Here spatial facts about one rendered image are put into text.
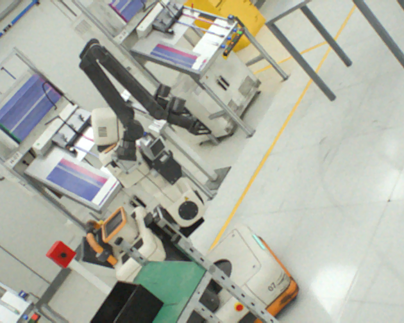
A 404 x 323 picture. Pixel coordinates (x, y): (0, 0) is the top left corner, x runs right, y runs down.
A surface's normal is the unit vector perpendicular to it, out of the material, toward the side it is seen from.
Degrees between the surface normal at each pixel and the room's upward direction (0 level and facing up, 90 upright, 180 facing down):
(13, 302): 47
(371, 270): 0
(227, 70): 90
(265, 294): 90
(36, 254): 90
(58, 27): 90
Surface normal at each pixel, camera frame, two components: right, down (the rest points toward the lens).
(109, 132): 0.21, 0.27
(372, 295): -0.68, -0.65
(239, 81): 0.55, -0.14
